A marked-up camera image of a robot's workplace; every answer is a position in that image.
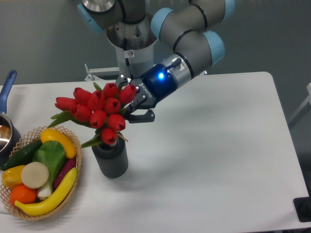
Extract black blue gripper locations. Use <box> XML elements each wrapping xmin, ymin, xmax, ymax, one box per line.
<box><xmin>115</xmin><ymin>64</ymin><xmax>177</xmax><ymax>123</ymax></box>

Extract red tulip bouquet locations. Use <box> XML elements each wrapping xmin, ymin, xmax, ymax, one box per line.
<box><xmin>49</xmin><ymin>83</ymin><xmax>137</xmax><ymax>148</ymax></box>

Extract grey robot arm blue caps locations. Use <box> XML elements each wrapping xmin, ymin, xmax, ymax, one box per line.
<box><xmin>77</xmin><ymin>0</ymin><xmax>235</xmax><ymax>123</ymax></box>

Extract dark grey ribbed vase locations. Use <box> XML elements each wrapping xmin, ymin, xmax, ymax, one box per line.
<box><xmin>91</xmin><ymin>136</ymin><xmax>128</xmax><ymax>178</ymax></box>

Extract yellow squash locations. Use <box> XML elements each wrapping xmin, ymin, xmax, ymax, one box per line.
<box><xmin>40</xmin><ymin>128</ymin><xmax>76</xmax><ymax>159</ymax></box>

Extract purple sweet potato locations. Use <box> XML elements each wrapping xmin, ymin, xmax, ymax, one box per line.
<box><xmin>53</xmin><ymin>158</ymin><xmax>76</xmax><ymax>190</ymax></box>

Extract green bok choy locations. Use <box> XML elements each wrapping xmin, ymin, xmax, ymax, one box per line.
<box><xmin>32</xmin><ymin>141</ymin><xmax>66</xmax><ymax>200</ymax></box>

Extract woven wicker basket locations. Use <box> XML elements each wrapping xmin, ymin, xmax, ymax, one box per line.
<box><xmin>0</xmin><ymin>126</ymin><xmax>82</xmax><ymax>221</ymax></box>

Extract green cucumber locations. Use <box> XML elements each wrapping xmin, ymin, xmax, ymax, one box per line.
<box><xmin>0</xmin><ymin>140</ymin><xmax>42</xmax><ymax>171</ymax></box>

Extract beige round disc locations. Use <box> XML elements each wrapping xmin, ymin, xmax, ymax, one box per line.
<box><xmin>21</xmin><ymin>162</ymin><xmax>49</xmax><ymax>189</ymax></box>

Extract yellow bell pepper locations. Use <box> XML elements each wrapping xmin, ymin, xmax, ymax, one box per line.
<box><xmin>1</xmin><ymin>165</ymin><xmax>26</xmax><ymax>189</ymax></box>

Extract orange fruit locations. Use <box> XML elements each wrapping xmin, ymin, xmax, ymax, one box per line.
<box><xmin>10</xmin><ymin>184</ymin><xmax>37</xmax><ymax>206</ymax></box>

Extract yellow banana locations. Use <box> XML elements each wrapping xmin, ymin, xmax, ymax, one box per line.
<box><xmin>15</xmin><ymin>167</ymin><xmax>78</xmax><ymax>216</ymax></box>

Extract black clamp at table corner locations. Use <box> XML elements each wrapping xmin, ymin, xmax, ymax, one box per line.
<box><xmin>293</xmin><ymin>197</ymin><xmax>311</xmax><ymax>222</ymax></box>

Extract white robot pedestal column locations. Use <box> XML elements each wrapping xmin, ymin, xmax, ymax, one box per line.
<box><xmin>115</xmin><ymin>45</ymin><xmax>154</xmax><ymax>78</ymax></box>

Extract white metal base frame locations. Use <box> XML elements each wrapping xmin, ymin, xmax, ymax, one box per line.
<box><xmin>85</xmin><ymin>64</ymin><xmax>120</xmax><ymax>81</ymax></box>

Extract blue handled steel saucepan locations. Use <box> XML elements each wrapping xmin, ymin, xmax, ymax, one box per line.
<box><xmin>0</xmin><ymin>70</ymin><xmax>20</xmax><ymax>166</ymax></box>

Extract white frame at right edge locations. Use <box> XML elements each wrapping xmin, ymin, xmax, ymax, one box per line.
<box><xmin>288</xmin><ymin>83</ymin><xmax>311</xmax><ymax>129</ymax></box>

